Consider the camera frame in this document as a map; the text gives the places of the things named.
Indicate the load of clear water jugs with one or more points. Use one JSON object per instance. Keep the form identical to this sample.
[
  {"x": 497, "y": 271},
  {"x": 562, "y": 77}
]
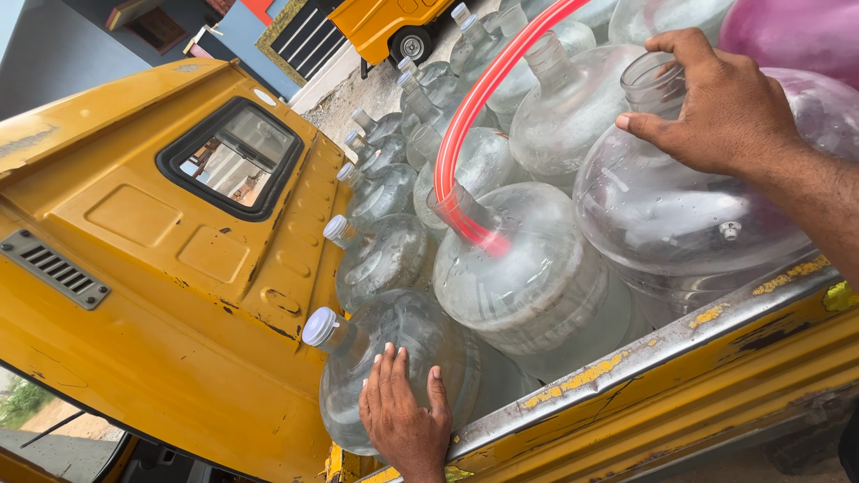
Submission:
[{"x": 537, "y": 288}]

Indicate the black windshield wiper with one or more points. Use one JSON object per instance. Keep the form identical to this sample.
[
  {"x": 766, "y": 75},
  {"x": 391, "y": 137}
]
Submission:
[{"x": 54, "y": 429}]

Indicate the yellow truck bed side wall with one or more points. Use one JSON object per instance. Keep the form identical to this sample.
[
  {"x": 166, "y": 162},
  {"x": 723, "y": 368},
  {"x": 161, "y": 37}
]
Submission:
[{"x": 671, "y": 402}]

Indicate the black gate with yellow frame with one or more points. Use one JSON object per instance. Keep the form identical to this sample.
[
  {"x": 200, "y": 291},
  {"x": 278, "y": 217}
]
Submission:
[{"x": 305, "y": 37}]

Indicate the black-framed cab window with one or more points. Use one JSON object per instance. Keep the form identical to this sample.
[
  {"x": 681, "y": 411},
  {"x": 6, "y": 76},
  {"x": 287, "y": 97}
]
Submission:
[{"x": 231, "y": 158}]

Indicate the open-necked clear water jug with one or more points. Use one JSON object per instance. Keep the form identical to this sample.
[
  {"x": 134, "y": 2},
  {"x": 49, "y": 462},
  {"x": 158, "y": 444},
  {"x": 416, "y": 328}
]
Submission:
[{"x": 671, "y": 214}]

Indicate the purple water jug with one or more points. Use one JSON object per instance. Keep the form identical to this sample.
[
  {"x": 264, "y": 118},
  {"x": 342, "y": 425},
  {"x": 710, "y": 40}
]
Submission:
[{"x": 792, "y": 30}]

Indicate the grey vent grille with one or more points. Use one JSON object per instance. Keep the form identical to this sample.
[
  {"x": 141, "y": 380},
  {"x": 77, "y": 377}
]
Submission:
[{"x": 54, "y": 268}]

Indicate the white-capped clear water jug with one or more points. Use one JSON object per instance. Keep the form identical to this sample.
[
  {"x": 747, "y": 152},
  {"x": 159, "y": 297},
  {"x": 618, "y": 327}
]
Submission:
[{"x": 409, "y": 335}]

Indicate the person's left hand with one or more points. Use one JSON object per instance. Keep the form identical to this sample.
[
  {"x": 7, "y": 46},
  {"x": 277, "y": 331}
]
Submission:
[{"x": 406, "y": 429}]

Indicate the yellow truck cab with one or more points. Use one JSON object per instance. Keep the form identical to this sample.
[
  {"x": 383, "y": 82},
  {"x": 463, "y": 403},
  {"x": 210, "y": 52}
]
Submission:
[{"x": 134, "y": 282}]

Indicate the person's right hand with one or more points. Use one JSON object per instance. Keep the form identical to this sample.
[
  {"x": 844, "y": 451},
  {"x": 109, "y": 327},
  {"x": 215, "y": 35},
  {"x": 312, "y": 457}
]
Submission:
[{"x": 731, "y": 114}]

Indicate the yellow parked vehicle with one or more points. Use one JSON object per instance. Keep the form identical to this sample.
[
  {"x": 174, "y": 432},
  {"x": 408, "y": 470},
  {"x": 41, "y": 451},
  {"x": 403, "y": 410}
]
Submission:
[{"x": 382, "y": 23}]

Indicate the grey building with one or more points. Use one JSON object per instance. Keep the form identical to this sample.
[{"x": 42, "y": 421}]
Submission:
[{"x": 87, "y": 47}]

